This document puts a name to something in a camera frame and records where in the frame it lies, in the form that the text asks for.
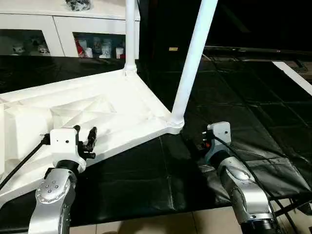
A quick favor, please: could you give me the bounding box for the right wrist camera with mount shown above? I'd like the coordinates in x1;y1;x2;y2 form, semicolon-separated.
207;121;232;150

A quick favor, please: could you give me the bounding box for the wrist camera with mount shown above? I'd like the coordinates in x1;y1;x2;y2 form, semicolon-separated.
207;121;232;150
49;127;87;172

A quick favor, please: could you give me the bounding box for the black flat bar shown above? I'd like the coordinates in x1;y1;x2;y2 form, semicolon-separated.
204;45;312;56

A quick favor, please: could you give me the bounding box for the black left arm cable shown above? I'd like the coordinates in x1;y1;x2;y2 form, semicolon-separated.
0;134;52;192

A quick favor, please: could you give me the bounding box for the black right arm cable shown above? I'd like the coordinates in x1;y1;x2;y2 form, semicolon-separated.
211;136;295;232

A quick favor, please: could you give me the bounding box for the white plastic table leg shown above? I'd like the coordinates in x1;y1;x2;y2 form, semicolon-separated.
124;0;140;77
168;0;219;129

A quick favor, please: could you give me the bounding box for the red bottle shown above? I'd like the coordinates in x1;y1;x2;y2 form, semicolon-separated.
75;41;84;58

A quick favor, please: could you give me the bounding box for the white cabinet with glass doors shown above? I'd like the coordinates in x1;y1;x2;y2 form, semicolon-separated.
0;0;141;59

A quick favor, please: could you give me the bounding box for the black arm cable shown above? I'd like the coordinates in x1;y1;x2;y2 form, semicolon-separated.
211;136;295;232
0;134;52;192

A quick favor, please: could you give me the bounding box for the black work mat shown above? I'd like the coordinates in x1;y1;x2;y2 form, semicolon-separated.
0;54;312;231

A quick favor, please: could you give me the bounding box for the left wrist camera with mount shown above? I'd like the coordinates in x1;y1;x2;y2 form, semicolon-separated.
49;127;87;172

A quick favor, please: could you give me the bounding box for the white board strip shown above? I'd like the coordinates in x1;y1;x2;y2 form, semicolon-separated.
273;61;312;96

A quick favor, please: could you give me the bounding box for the black metal frame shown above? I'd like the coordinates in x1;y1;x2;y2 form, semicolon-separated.
275;197;312;222

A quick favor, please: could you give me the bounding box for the white plastic table top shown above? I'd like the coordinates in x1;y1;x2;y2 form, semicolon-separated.
0;68;185;208

